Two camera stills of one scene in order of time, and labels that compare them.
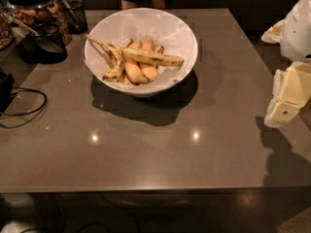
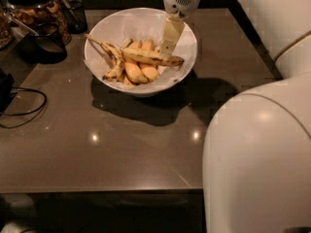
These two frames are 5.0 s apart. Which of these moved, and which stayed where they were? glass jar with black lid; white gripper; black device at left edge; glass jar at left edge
Moved: white gripper
Stayed: black device at left edge; glass jar with black lid; glass jar at left edge
